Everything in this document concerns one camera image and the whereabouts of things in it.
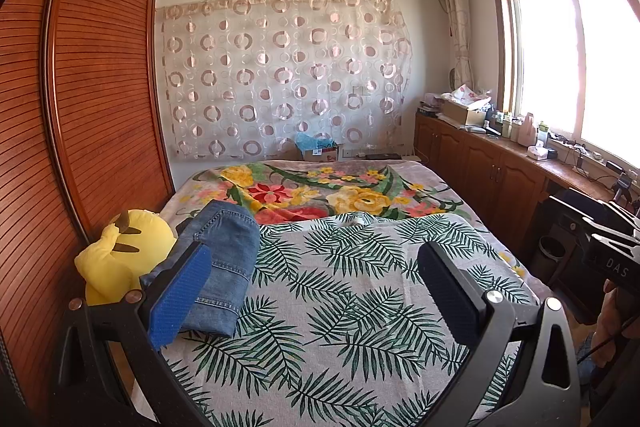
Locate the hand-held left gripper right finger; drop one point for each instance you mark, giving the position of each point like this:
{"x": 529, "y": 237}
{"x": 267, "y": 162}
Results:
{"x": 450, "y": 297}

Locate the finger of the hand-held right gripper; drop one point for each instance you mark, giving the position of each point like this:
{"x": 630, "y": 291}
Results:
{"x": 622, "y": 229}
{"x": 570, "y": 207}

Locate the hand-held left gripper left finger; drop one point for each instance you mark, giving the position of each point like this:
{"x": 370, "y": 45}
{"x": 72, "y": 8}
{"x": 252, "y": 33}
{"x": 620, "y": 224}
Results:
{"x": 180, "y": 292}

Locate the blue denim pants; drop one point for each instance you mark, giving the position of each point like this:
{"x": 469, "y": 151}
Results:
{"x": 225, "y": 257}

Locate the person's right hand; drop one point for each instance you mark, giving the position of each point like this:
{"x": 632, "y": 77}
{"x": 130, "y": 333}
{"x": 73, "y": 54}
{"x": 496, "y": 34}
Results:
{"x": 610, "y": 312}

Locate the dark waste bin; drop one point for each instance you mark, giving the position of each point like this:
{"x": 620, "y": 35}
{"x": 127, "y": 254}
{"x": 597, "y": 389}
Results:
{"x": 552, "y": 254}

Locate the white tissue pack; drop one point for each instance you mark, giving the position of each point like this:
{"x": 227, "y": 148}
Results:
{"x": 537, "y": 152}

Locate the yellow plush toy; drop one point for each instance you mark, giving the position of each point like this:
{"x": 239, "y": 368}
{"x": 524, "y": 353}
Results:
{"x": 135, "y": 237}

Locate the pink bottle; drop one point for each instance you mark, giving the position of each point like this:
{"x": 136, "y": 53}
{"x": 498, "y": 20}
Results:
{"x": 526, "y": 129}

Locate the person's denim trouser leg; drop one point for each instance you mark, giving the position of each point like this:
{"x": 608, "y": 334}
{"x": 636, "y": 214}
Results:
{"x": 586, "y": 352}

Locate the white bottle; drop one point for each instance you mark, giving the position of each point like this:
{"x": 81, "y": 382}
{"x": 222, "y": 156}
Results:
{"x": 508, "y": 126}

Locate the wooden cabinet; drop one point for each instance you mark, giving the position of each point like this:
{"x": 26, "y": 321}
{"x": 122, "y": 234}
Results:
{"x": 475, "y": 157}

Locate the brown cardboard box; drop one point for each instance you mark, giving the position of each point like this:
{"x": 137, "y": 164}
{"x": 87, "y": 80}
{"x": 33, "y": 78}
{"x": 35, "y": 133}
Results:
{"x": 460, "y": 113}

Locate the floral blanket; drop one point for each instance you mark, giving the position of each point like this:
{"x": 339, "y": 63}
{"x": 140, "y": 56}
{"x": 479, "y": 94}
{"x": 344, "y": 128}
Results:
{"x": 350, "y": 187}

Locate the wood-framed window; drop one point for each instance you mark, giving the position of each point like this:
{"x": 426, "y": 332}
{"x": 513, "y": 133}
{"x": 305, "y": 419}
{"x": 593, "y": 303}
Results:
{"x": 550, "y": 57}

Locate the stack of books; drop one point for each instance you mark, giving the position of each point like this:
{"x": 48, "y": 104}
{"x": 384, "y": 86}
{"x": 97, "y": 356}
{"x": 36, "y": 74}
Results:
{"x": 430, "y": 104}

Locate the small printed cardboard box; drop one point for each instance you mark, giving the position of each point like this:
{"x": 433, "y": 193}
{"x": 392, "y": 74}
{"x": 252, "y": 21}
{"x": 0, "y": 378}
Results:
{"x": 322, "y": 153}

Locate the blue plastic bag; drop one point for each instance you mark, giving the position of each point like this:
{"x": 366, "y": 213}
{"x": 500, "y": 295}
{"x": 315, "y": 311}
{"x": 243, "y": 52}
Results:
{"x": 312, "y": 140}

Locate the patterned window curtain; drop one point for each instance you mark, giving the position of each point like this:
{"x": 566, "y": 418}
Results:
{"x": 460, "y": 22}

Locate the wooden slatted wardrobe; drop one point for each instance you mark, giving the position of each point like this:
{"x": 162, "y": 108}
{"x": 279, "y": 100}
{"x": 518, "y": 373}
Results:
{"x": 100, "y": 82}

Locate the circle-pattern sheer curtain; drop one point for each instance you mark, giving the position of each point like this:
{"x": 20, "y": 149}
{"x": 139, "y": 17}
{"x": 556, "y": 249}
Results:
{"x": 280, "y": 72}

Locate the small camera on tripod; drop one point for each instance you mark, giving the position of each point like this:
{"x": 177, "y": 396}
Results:
{"x": 624, "y": 187}

